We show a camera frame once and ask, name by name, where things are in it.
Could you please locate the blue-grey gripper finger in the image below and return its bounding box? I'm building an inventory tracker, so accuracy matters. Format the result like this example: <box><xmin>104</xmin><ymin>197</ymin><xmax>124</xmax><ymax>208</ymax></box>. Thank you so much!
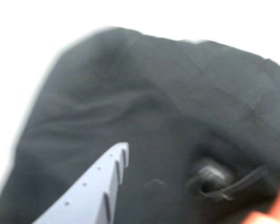
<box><xmin>34</xmin><ymin>141</ymin><xmax>130</xmax><ymax>224</ymax></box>

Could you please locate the black fabric bag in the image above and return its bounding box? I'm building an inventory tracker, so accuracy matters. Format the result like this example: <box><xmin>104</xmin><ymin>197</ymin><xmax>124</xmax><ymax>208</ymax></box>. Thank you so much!
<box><xmin>0</xmin><ymin>26</ymin><xmax>280</xmax><ymax>224</ymax></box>

